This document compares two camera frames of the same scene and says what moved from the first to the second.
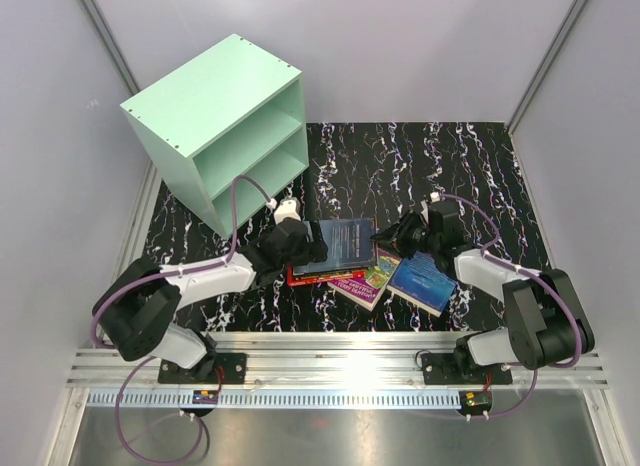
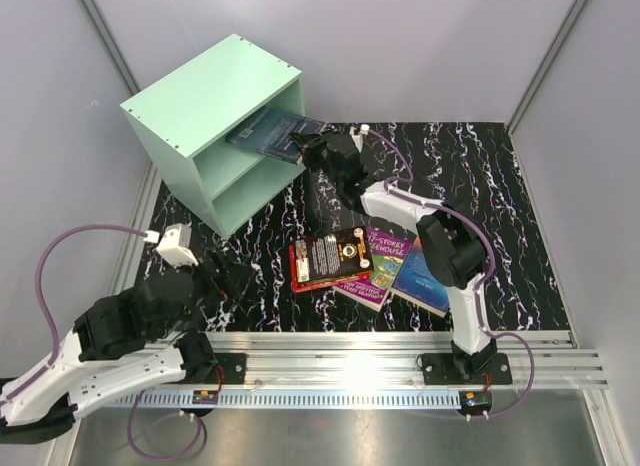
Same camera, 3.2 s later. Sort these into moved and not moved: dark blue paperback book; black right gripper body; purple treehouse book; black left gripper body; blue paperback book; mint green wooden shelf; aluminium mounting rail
Moved: black right gripper body; dark blue paperback book; black left gripper body
Not moved: purple treehouse book; mint green wooden shelf; blue paperback book; aluminium mounting rail
